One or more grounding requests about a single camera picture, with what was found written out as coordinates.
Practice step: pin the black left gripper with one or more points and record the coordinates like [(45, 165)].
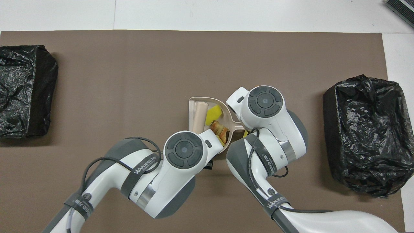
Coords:
[(210, 165)]

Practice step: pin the wedge yellow sponge piece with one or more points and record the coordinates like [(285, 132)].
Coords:
[(222, 139)]

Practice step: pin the small toy croissant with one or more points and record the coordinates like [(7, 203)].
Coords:
[(223, 132), (214, 124)]

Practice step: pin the beige hand brush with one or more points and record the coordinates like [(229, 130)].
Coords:
[(200, 116)]

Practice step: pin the large yellow sponge piece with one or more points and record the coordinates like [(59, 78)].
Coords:
[(213, 114)]

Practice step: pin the beige plastic dustpan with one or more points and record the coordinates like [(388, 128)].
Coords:
[(193, 111)]

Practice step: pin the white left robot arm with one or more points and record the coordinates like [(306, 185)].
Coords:
[(168, 181)]

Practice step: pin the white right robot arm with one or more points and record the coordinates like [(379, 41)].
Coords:
[(278, 126)]

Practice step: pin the black bag-lined bin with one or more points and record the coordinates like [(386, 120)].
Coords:
[(22, 94), (365, 136)]

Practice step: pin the brown table mat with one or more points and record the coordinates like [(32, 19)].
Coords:
[(129, 81)]

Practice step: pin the dark grey ribbed object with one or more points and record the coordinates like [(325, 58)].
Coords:
[(401, 11)]

